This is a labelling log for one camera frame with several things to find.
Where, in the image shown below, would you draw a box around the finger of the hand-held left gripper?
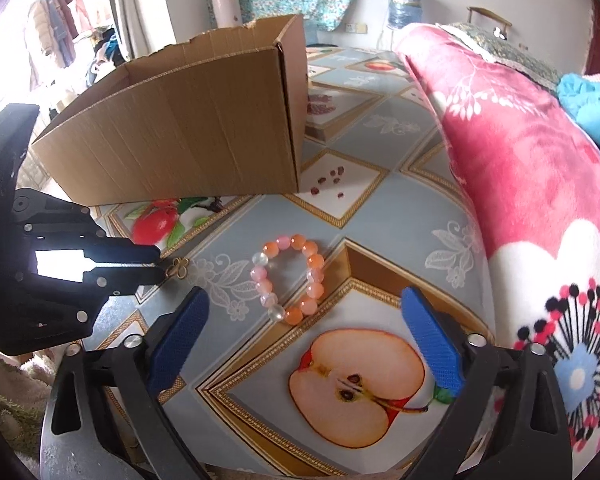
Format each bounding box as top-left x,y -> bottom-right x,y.
81,234 -> 162,265
81,263 -> 164,298

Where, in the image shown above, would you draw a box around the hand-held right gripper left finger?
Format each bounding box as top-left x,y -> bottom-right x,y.
40,285 -> 212,480

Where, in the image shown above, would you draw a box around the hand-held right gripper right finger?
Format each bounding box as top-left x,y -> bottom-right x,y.
400,286 -> 574,480

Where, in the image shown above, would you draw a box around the gold chain necklace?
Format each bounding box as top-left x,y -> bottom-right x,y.
162,257 -> 190,280

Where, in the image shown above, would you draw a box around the orange pink bead bracelet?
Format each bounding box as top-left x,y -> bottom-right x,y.
251,233 -> 326,326

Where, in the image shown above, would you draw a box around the brown cardboard box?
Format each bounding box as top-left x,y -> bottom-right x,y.
31,14 -> 309,207

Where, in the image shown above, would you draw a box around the fruit print tablecloth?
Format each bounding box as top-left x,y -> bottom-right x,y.
40,45 -> 501,478

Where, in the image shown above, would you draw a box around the pile of clothes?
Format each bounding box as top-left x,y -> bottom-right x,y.
82,27 -> 133,86

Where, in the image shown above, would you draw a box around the hanging clothes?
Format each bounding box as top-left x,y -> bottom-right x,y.
22,0 -> 96,91

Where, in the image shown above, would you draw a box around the pink floral blanket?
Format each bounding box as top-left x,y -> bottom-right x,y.
392,22 -> 600,480

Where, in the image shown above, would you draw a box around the white curtain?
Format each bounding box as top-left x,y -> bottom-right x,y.
102,0 -> 168,61

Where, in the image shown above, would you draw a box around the white paper roll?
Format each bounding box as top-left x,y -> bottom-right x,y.
209,0 -> 243,31

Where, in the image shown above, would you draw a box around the blue clothing bundle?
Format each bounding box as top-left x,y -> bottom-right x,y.
556,72 -> 600,181

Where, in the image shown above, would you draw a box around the sequined grey pillow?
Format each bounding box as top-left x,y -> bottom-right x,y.
447,21 -> 561,93

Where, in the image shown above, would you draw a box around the wooden chair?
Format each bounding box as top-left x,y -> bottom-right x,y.
467,6 -> 513,41

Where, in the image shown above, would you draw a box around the large blue water bottle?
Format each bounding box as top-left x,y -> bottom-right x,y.
387,0 -> 425,31

